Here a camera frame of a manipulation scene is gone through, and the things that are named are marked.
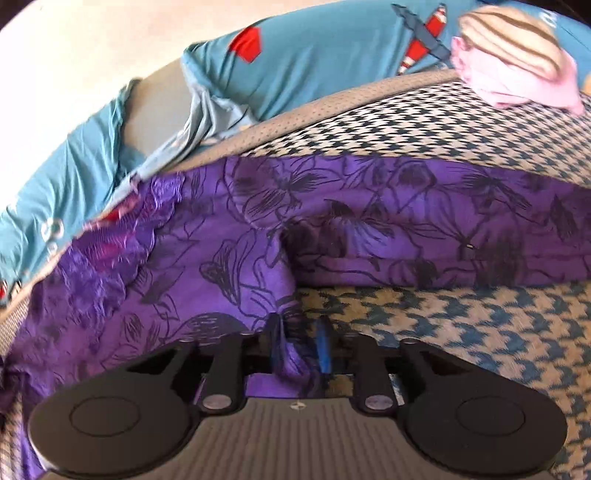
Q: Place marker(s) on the blue printed cover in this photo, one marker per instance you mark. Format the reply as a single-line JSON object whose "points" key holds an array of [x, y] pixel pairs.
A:
{"points": [[314, 69]]}

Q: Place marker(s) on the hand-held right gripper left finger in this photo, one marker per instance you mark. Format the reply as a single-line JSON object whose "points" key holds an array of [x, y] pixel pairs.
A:
{"points": [[277, 346]]}

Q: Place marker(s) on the pink striped folded clothes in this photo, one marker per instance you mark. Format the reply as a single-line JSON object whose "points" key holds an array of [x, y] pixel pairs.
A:
{"points": [[517, 60]]}

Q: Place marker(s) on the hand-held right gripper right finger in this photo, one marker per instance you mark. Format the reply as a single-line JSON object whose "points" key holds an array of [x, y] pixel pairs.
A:
{"points": [[324, 350]]}

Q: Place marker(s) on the grey backrest cushion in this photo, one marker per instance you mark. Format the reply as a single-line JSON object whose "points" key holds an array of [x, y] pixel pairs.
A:
{"points": [[157, 110]]}

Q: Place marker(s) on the purple floral sweater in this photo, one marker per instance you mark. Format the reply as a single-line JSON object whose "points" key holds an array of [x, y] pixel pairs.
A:
{"points": [[231, 258]]}

